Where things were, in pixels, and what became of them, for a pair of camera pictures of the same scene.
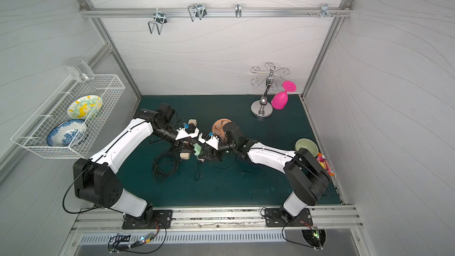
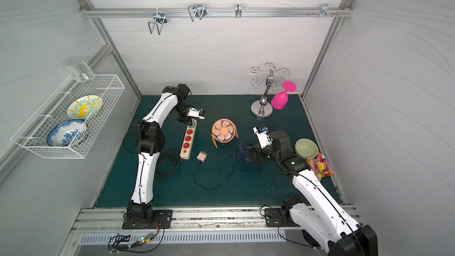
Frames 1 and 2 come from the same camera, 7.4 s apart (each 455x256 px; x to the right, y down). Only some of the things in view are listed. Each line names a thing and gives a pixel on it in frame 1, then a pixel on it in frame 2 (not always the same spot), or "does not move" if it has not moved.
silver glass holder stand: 259,109 does not move
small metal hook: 238,10 does not move
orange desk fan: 217,127 does not move
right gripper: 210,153 -> 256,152
